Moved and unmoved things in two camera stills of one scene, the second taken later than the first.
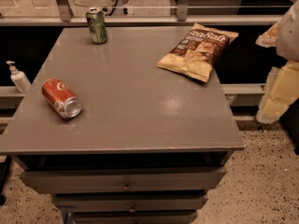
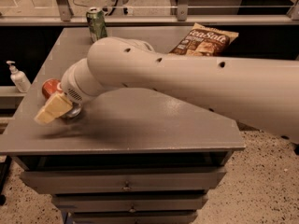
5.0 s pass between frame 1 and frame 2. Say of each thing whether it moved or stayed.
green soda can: stayed
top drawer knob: stayed
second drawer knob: stayed
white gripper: moved
